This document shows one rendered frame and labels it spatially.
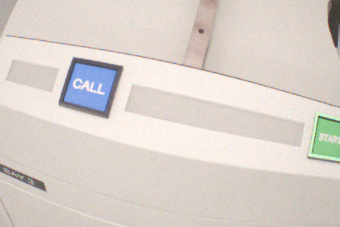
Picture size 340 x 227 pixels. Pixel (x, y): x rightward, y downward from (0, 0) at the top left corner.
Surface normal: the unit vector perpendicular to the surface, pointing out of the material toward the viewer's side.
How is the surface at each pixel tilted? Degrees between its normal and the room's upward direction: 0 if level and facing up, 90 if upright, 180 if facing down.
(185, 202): 90
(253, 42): 0
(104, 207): 90
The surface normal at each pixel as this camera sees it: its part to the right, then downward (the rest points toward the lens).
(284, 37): 0.04, -0.52
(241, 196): -0.22, 0.82
